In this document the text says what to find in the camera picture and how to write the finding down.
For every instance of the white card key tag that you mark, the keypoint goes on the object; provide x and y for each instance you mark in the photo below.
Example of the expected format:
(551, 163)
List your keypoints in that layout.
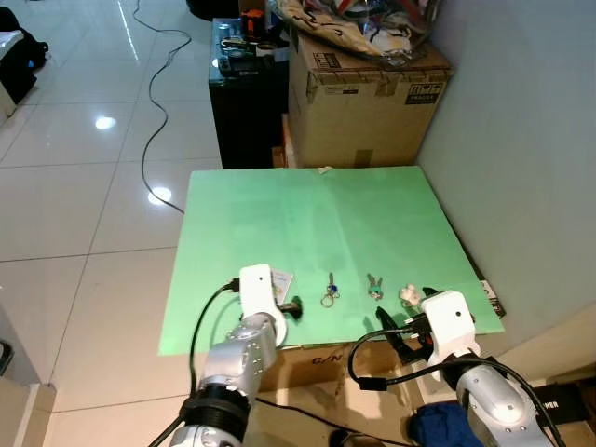
(282, 282)

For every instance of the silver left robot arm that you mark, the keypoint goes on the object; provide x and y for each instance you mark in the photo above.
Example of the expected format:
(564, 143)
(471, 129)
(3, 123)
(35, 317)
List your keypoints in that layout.
(233, 358)

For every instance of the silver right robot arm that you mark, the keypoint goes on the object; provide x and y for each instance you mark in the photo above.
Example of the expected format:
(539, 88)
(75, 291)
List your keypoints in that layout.
(494, 400)

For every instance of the blue cloth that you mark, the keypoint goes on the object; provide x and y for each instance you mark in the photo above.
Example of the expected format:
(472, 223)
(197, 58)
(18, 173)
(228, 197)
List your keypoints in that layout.
(438, 428)

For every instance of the green table mat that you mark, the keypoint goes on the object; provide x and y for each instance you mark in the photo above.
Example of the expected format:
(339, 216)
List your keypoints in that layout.
(317, 223)

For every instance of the black laser toner box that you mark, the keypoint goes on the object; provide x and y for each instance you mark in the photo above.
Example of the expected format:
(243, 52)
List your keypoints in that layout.
(559, 410)

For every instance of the large brown cardboard box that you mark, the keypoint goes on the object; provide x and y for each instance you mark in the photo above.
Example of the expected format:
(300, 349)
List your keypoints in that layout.
(363, 112)

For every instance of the black cabinet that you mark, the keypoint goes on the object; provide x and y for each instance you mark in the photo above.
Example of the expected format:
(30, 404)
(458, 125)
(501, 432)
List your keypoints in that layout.
(247, 112)

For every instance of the beige patterned bag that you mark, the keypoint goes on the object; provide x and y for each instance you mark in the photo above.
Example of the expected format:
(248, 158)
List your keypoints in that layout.
(326, 28)

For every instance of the orange black device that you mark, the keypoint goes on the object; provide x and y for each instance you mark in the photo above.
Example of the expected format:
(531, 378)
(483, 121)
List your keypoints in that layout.
(251, 17)

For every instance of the black bag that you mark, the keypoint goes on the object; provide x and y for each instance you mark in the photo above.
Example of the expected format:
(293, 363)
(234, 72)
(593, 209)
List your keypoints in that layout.
(19, 70)

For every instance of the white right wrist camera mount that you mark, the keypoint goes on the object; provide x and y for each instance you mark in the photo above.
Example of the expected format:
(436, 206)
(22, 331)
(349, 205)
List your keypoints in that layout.
(452, 321)

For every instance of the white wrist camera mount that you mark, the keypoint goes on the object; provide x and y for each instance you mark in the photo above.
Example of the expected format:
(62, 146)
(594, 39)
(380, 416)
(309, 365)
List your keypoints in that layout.
(452, 321)
(256, 284)

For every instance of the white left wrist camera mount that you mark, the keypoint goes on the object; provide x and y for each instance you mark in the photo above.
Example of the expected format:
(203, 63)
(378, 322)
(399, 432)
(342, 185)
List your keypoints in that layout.
(256, 284)

